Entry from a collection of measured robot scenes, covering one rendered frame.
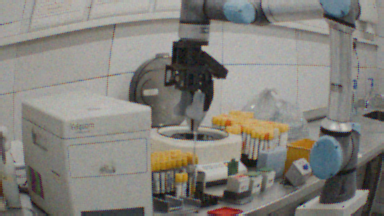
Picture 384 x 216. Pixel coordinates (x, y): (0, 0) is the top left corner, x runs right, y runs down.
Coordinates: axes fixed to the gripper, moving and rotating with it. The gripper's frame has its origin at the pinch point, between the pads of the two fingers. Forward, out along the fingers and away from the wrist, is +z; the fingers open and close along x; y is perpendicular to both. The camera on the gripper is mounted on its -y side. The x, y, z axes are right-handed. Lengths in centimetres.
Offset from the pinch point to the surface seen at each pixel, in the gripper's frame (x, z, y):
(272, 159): 1.2, 13.8, -32.2
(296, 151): 3.6, 13.1, -43.1
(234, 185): 6.3, 16.0, -9.2
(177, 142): -21.4, 10.1, -16.8
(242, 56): -51, -7, -78
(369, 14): -37, -45, -214
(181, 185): 3.7, 13.3, 7.6
